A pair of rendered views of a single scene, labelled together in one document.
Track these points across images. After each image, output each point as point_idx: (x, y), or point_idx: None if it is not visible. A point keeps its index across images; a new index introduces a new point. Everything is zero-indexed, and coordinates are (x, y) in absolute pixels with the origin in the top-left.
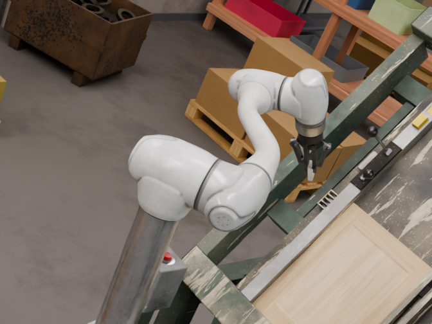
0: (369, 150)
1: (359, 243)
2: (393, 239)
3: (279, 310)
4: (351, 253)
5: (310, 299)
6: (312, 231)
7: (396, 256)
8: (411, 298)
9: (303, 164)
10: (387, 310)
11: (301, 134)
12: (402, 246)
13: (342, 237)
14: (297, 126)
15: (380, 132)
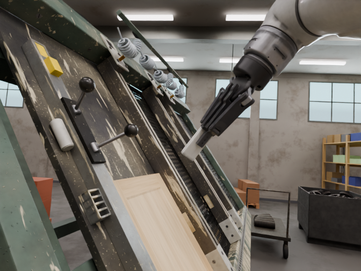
0: (12, 128)
1: (141, 206)
2: (140, 178)
3: None
4: (149, 217)
5: None
6: (137, 242)
7: (151, 186)
8: (186, 192)
9: (213, 135)
10: (181, 216)
11: (279, 75)
12: (145, 177)
13: (136, 216)
14: (288, 62)
15: None
